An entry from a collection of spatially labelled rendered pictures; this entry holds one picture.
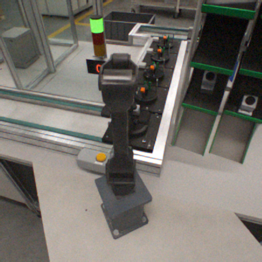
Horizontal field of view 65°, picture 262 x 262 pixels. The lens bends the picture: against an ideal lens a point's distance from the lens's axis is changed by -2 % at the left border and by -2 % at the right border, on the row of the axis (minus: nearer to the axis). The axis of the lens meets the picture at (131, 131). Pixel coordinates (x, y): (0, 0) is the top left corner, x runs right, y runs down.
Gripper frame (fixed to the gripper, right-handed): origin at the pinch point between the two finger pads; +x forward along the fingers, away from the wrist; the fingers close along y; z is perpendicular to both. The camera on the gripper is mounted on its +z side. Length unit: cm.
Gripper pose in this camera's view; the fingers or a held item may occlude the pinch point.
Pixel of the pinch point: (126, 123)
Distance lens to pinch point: 84.0
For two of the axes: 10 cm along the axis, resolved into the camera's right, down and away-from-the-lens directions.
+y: 9.6, 1.9, -1.9
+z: -2.7, 6.8, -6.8
